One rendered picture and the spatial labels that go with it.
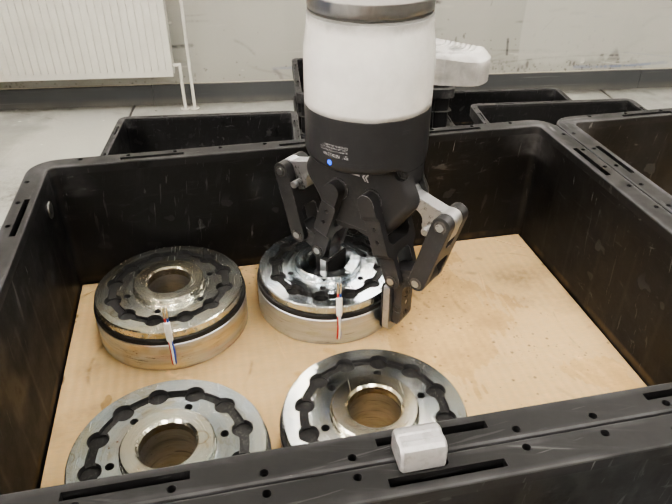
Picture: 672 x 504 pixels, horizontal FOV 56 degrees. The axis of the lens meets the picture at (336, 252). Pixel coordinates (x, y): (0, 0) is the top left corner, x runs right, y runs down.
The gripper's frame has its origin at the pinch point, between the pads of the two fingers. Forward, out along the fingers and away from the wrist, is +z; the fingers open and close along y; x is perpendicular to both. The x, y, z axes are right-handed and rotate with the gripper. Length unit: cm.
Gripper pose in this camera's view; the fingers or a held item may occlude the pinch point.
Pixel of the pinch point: (362, 290)
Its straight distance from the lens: 44.9
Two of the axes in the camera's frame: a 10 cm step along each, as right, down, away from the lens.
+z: 0.0, 8.3, 5.5
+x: 6.0, -4.4, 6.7
